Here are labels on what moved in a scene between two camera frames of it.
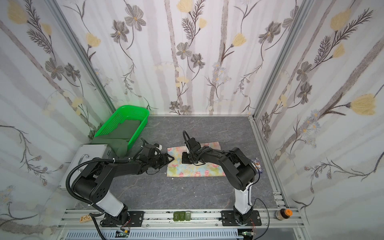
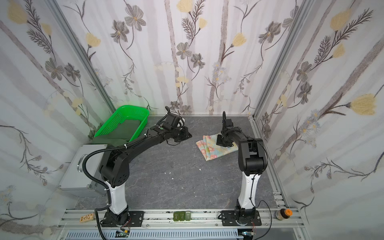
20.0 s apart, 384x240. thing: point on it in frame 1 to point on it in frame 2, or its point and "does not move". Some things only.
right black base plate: [228, 219] does not move
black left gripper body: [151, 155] to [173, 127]
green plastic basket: [126, 112] does not move
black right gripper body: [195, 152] to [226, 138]
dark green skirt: [118, 139] does not move
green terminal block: [182, 216] does not move
